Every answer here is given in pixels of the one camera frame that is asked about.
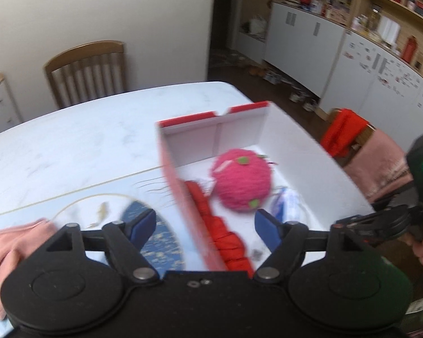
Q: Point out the white plastic bag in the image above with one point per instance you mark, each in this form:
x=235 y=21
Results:
x=257 y=26

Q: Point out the pink towel on chair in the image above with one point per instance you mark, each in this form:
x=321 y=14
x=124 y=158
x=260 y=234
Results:
x=379 y=167

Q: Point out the brown wooden chair at wall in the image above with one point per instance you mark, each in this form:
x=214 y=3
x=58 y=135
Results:
x=87 y=72

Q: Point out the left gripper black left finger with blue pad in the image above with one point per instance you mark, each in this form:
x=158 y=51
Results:
x=122 y=243

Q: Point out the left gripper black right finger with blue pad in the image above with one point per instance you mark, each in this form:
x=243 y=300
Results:
x=288 y=243

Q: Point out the wooden chair with clothes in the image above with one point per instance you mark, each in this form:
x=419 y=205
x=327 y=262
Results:
x=356 y=146

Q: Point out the pink fuzzy round plush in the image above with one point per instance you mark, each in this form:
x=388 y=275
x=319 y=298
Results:
x=243 y=179

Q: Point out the white sneakers on floor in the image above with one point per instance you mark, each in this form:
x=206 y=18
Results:
x=299 y=94

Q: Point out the pink fleece cloth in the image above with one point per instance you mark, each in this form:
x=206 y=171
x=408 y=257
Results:
x=18 y=243

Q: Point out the red cloth on chair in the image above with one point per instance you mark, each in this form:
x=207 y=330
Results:
x=344 y=128

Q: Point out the red thermos bottle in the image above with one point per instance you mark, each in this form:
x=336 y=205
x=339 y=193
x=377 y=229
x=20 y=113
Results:
x=409 y=49

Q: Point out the red cloth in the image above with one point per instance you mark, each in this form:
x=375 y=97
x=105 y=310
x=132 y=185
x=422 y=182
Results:
x=344 y=128
x=228 y=244

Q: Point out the white canisters on counter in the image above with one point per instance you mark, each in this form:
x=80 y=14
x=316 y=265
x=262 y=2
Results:
x=388 y=30

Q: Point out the white cabinet row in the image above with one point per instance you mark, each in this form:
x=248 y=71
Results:
x=343 y=69

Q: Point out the red white cardboard box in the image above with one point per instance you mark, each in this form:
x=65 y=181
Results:
x=189 y=145

